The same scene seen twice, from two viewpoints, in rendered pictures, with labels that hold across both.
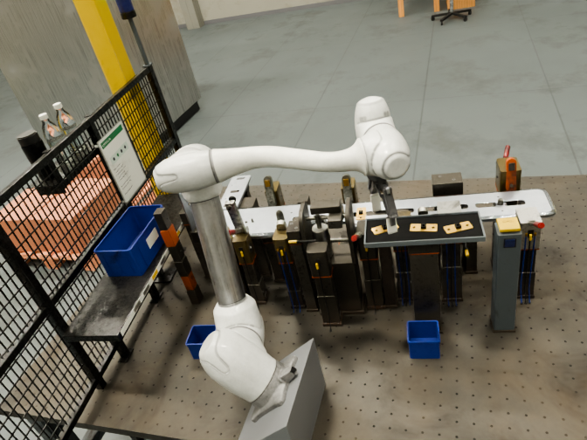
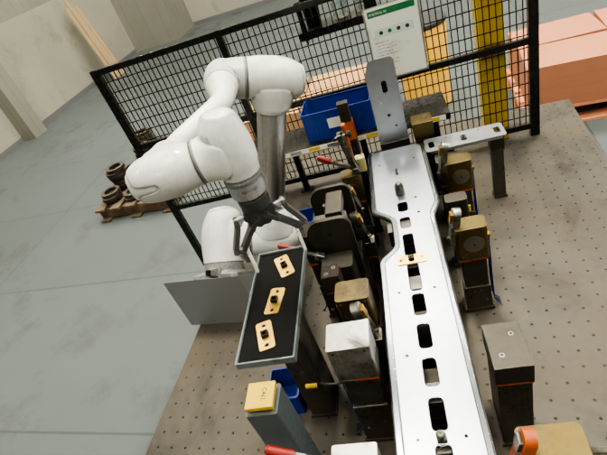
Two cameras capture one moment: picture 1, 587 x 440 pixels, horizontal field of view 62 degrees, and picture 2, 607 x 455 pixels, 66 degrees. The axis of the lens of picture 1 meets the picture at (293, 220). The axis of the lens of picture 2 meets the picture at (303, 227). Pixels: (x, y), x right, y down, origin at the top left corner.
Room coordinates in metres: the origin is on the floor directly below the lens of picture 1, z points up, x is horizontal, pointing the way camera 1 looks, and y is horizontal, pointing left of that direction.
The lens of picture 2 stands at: (1.36, -1.25, 1.93)
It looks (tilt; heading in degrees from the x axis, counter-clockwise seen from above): 35 degrees down; 90
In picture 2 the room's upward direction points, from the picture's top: 22 degrees counter-clockwise
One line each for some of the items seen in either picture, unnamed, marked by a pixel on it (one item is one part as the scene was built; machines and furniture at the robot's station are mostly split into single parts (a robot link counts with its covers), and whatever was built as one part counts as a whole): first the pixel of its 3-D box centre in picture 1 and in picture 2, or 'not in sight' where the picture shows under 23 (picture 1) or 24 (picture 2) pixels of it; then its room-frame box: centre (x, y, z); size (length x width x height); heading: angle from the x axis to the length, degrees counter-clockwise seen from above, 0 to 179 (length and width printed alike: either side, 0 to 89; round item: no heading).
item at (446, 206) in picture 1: (451, 256); (361, 386); (1.35, -0.54, 0.90); 0.13 x 0.08 x 0.41; 163
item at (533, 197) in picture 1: (366, 213); (415, 264); (1.62, -0.30, 1.00); 1.38 x 0.22 x 0.02; 73
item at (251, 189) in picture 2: not in sight; (246, 183); (1.28, -0.29, 1.43); 0.09 x 0.09 x 0.06
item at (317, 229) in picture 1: (334, 257); (347, 262); (1.45, -0.12, 0.94); 0.18 x 0.13 x 0.49; 73
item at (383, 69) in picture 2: (184, 192); (386, 101); (1.85, 0.42, 1.17); 0.12 x 0.01 x 0.34; 163
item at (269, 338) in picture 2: (458, 226); (265, 334); (1.19, -0.50, 1.17); 0.08 x 0.04 x 0.01; 89
